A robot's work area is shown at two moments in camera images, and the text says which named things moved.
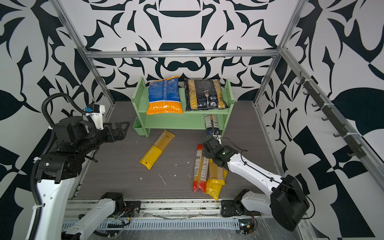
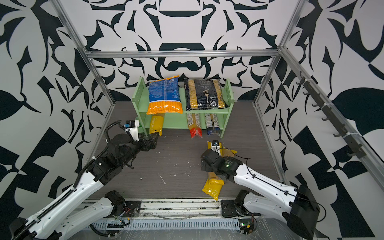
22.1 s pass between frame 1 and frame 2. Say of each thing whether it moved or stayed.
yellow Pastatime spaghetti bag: stayed
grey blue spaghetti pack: stayed
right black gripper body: moved
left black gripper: moved
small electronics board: stayed
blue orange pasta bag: stayed
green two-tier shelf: stayed
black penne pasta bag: stayed
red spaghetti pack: moved
